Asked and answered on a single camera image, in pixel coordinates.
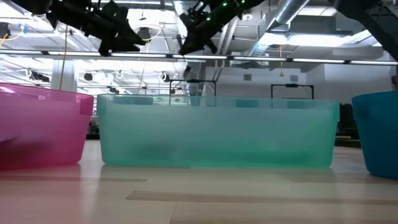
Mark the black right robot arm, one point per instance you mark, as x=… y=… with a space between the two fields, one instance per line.
x=373 y=21

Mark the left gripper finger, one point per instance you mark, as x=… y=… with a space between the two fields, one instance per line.
x=116 y=46
x=132 y=34

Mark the smooth silver air duct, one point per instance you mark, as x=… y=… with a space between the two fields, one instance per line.
x=289 y=9

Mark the dark background furniture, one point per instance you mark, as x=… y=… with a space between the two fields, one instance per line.
x=348 y=118

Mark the black metal rig frame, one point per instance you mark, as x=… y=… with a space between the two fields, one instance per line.
x=192 y=81
x=292 y=85

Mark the blue plastic bin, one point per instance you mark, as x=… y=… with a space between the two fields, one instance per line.
x=379 y=137

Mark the round ceiling fixture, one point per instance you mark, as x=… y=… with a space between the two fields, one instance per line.
x=247 y=17

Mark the white pillar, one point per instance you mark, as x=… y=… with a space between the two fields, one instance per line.
x=70 y=77

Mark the bright ceiling light panel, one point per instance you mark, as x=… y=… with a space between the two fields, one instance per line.
x=311 y=40

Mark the teal translucent plastic bin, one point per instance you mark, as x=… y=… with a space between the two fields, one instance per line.
x=217 y=137

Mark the pink-red plastic bin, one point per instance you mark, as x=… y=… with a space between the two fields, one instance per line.
x=40 y=130

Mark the grey wall vent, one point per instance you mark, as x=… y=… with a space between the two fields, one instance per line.
x=293 y=78
x=247 y=77

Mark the long ceiling light strip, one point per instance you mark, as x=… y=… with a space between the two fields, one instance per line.
x=326 y=61

